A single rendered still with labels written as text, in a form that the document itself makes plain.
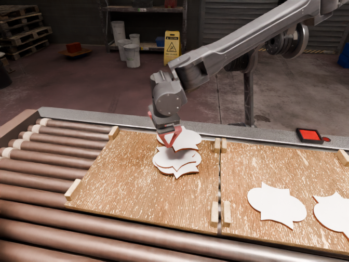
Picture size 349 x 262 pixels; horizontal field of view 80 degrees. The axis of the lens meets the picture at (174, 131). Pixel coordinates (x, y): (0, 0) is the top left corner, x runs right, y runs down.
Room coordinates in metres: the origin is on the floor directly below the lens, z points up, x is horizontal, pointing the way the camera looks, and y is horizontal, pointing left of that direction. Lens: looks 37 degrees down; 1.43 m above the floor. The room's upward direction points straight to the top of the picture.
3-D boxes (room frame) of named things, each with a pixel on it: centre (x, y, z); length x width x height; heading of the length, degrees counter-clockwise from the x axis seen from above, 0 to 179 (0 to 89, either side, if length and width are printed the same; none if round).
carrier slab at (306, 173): (0.39, -0.35, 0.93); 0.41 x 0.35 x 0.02; 81
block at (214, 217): (0.29, -0.10, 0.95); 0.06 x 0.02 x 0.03; 169
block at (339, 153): (0.49, -0.56, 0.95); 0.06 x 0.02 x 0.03; 171
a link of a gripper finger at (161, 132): (0.47, 0.02, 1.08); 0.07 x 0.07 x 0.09; 20
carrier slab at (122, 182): (0.46, 0.07, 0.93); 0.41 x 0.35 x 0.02; 79
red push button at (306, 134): (0.64, -0.53, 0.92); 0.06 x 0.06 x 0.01; 80
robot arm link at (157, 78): (0.48, 0.03, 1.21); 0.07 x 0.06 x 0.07; 11
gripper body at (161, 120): (0.49, 0.03, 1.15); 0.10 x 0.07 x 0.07; 20
